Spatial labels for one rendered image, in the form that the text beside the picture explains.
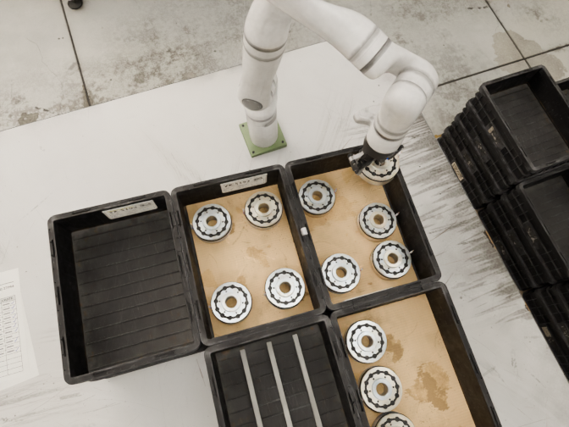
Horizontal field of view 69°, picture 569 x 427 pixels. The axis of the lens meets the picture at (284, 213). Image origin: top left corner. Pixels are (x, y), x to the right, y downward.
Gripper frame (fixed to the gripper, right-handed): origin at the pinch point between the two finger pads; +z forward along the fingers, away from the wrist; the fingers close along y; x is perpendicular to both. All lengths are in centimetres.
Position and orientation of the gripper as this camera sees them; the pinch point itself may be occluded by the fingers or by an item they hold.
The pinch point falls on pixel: (367, 166)
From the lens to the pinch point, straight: 105.5
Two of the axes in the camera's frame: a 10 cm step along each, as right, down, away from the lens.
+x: -3.4, -9.0, 2.8
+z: -0.6, 3.2, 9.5
